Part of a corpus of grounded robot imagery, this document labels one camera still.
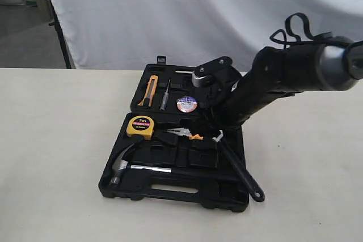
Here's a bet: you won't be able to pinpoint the orange utility knife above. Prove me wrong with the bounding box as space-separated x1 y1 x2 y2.
137 75 158 107

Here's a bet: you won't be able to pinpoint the black backdrop stand pole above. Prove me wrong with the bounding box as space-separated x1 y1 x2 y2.
48 2 72 69

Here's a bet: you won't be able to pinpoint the clear voltage tester screwdriver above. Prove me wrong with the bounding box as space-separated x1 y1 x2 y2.
159 79 171 111

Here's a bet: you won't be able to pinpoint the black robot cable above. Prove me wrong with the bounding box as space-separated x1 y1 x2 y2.
269 12 332 50

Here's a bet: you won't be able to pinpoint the orange handled pliers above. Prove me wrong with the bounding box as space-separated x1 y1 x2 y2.
166 128 203 140

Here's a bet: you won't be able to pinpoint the steel claw hammer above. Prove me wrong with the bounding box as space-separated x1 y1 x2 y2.
109 141 239 185

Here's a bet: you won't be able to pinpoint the black plastic tool case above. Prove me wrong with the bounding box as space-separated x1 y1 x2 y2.
98 56 249 213

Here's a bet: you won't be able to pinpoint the black adjustable wrench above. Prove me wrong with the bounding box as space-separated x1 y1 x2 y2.
212 130 265 202

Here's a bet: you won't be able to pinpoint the black electrical tape roll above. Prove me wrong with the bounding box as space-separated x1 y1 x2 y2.
176 96 198 113

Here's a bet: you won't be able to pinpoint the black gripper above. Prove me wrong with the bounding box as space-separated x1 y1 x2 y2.
195 74 278 138

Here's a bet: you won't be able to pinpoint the yellow tape measure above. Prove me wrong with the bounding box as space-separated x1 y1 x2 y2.
126 116 154 141

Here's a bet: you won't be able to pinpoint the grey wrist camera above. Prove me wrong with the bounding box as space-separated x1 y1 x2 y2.
192 56 242 88

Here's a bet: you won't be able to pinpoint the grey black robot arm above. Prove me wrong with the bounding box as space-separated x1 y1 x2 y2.
190 37 362 137

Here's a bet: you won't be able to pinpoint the white backdrop cloth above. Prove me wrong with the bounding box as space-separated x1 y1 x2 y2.
51 0 362 71

